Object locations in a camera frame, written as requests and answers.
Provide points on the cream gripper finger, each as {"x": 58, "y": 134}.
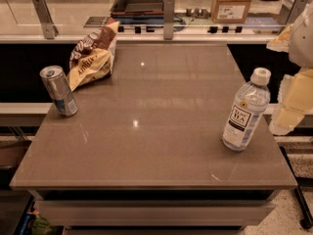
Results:
{"x": 281, "y": 43}
{"x": 295, "y": 100}

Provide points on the clear plastic tea bottle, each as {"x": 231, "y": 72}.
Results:
{"x": 250, "y": 102}

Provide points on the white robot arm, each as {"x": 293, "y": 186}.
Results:
{"x": 301, "y": 41}

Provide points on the silver blue redbull can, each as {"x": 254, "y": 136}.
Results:
{"x": 57, "y": 86}

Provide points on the cardboard box with label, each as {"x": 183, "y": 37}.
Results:
{"x": 229, "y": 11}

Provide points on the brown open tray box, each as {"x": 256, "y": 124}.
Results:
{"x": 137, "y": 7}

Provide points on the brown yellow chip bag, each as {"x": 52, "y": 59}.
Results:
{"x": 92, "y": 58}

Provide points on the table drawer front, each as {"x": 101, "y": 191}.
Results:
{"x": 155, "y": 213}

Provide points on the blue green items under table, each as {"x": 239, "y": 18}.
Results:
{"x": 33, "y": 223}

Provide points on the right metal glass bracket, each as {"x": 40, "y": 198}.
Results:
{"x": 291, "y": 10}

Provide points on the metal glass bracket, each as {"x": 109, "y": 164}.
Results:
{"x": 291, "y": 10}
{"x": 49, "y": 28}
{"x": 168, "y": 19}

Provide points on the middle metal glass bracket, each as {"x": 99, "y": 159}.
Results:
{"x": 168, "y": 19}

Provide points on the left metal glass bracket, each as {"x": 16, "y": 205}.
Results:
{"x": 49, "y": 28}

